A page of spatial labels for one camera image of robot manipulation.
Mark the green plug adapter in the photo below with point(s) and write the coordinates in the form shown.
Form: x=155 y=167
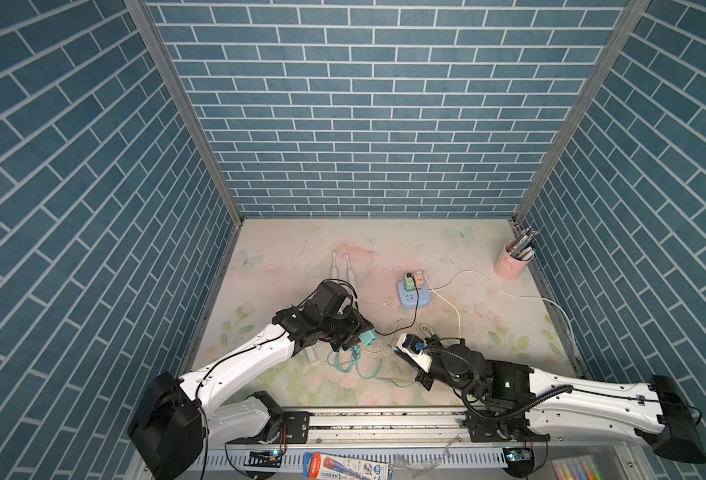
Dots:
x=409 y=282

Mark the pink pen holder cup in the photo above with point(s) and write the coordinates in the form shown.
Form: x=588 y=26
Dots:
x=507 y=267

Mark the clear plastic bag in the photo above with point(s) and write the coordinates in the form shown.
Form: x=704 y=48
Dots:
x=419 y=461

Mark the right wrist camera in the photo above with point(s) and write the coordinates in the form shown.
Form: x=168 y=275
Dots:
x=410 y=348

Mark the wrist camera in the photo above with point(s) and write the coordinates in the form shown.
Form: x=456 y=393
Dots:
x=330 y=297
x=410 y=348

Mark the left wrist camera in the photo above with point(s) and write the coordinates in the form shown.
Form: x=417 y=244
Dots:
x=330 y=297

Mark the pink plug adapter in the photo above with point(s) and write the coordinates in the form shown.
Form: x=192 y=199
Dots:
x=419 y=279

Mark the red blue package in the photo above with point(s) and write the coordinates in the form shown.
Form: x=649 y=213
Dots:
x=325 y=466

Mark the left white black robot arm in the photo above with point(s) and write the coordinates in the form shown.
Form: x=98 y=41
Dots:
x=178 y=418

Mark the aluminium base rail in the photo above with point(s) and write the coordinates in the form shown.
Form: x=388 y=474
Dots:
x=377 y=435

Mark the teal small plug adapter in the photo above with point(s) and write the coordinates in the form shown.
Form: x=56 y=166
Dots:
x=367 y=338

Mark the coloured marker set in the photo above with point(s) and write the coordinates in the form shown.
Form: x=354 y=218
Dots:
x=577 y=468

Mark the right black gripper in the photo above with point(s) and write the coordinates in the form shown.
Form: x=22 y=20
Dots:
x=421 y=379

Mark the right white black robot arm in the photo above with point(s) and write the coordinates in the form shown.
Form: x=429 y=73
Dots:
x=514 y=402

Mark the white electric toothbrush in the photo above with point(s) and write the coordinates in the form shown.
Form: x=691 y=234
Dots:
x=350 y=272
x=334 y=270
x=311 y=355

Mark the blue power strip cube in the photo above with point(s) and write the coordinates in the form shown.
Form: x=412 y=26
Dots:
x=413 y=299

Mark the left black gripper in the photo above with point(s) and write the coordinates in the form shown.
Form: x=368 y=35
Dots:
x=356 y=327

